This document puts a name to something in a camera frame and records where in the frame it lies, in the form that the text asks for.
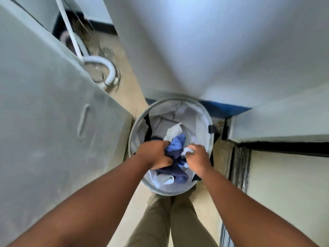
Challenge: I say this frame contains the person's right hand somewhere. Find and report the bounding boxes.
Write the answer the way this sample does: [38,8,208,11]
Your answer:
[185,144,214,177]

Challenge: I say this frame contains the person's left hand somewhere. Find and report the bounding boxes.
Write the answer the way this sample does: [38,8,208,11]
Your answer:
[135,140,174,170]

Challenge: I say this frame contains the white cloth garment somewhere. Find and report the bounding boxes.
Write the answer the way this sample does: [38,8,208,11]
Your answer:
[180,147,194,169]

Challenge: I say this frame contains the blue garment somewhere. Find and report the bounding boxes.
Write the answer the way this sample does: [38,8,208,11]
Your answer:
[150,134,190,184]

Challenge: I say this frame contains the person's left forearm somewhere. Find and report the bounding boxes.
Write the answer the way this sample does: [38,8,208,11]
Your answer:
[6,154,155,247]

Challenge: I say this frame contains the person's right forearm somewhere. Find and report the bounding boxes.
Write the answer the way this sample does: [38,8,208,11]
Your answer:
[197,168,320,247]

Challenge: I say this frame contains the pale grey garment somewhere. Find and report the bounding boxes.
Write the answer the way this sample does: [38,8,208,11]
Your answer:
[163,123,184,142]

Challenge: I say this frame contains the round grey laundry basket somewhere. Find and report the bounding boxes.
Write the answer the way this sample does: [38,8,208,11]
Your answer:
[128,98,215,196]

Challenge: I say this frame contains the khaki trousers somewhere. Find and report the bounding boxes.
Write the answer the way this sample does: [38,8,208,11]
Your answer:
[125,186,219,247]

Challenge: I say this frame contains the grey washing machine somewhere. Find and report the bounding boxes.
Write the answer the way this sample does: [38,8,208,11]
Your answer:
[0,0,134,247]

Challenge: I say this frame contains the black door frame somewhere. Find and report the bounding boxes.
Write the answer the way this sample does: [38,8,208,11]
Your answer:
[222,118,329,194]

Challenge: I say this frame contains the white drain hose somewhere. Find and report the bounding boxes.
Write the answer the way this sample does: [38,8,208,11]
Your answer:
[55,0,117,89]

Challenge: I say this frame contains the metal wire floor drain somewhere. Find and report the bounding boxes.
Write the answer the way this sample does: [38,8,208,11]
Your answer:
[87,46,121,88]

